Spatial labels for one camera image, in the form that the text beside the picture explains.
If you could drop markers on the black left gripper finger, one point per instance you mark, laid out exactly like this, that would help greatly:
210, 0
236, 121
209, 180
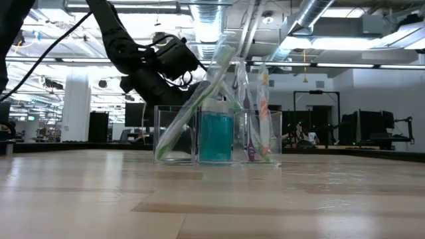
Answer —
197, 94

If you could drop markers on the green toothbrush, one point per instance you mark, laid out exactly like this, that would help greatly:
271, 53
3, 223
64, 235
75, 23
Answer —
186, 116

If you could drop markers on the teal toothbrush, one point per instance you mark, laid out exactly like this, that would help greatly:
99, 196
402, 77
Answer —
237, 107

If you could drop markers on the clear acrylic organizer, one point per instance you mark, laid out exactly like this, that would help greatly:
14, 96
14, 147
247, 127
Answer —
275, 132

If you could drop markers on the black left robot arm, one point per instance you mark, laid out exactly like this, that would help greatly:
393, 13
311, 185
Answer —
113, 36

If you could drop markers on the black monitor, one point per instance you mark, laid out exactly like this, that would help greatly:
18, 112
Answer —
133, 116

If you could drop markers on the black cabinet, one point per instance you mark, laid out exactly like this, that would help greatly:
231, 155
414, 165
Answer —
98, 126

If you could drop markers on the white pillar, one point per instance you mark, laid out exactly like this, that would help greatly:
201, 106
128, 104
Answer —
76, 109

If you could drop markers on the long linear ceiling light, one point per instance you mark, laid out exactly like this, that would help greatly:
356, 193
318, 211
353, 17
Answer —
345, 65

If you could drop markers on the person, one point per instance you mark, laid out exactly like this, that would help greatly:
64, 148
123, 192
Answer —
6, 130

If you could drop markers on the black equipment workstation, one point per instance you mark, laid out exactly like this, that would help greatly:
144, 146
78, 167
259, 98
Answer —
365, 126

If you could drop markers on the silver spiral air duct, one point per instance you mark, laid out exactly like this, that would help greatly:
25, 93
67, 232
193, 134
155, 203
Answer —
209, 26
315, 11

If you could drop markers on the black aluminium table frame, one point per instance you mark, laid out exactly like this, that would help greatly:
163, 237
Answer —
365, 155

